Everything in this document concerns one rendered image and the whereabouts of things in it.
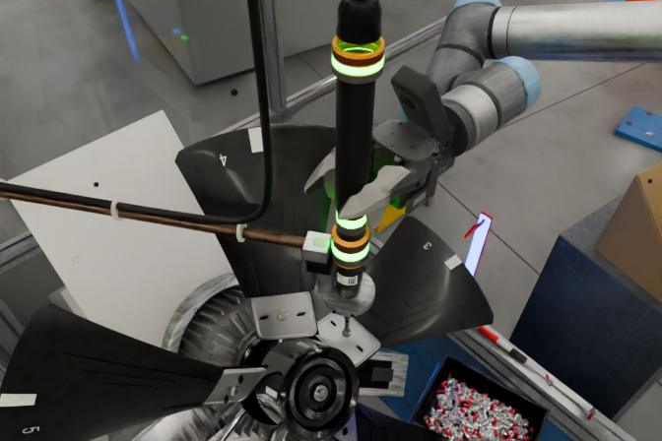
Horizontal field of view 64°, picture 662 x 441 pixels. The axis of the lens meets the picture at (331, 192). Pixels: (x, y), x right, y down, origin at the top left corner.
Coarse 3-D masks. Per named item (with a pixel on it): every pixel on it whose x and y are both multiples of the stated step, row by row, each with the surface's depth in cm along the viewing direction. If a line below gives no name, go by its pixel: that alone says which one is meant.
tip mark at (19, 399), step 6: (6, 396) 54; (12, 396) 54; (18, 396) 55; (24, 396) 55; (30, 396) 55; (0, 402) 54; (6, 402) 54; (12, 402) 55; (18, 402) 55; (24, 402) 55; (30, 402) 55
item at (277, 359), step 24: (240, 360) 74; (264, 360) 71; (288, 360) 67; (312, 360) 68; (336, 360) 69; (264, 384) 68; (288, 384) 65; (312, 384) 68; (336, 384) 69; (264, 408) 69; (288, 408) 65; (312, 408) 68; (336, 408) 69; (312, 432) 66; (336, 432) 68
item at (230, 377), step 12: (228, 372) 65; (240, 372) 65; (252, 372) 66; (264, 372) 67; (228, 384) 67; (240, 384) 68; (252, 384) 69; (216, 396) 69; (228, 396) 70; (240, 396) 71
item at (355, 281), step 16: (352, 0) 40; (368, 0) 40; (352, 16) 40; (368, 16) 40; (336, 32) 43; (352, 32) 41; (368, 32) 41; (336, 272) 65; (352, 272) 63; (336, 288) 68; (352, 288) 66
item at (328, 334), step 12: (324, 324) 79; (336, 324) 79; (360, 324) 79; (324, 336) 77; (336, 336) 77; (360, 336) 78; (372, 336) 78; (348, 348) 76; (372, 348) 76; (360, 360) 74
